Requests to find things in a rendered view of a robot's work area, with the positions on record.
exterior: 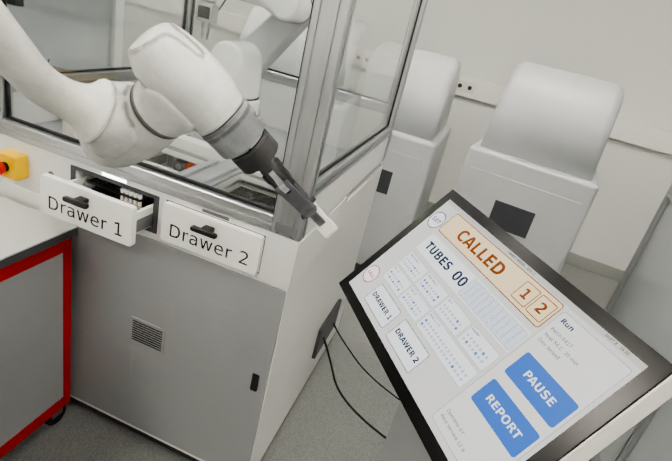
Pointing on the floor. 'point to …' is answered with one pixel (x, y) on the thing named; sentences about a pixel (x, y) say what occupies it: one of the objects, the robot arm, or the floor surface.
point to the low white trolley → (33, 320)
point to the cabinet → (196, 338)
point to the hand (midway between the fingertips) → (320, 220)
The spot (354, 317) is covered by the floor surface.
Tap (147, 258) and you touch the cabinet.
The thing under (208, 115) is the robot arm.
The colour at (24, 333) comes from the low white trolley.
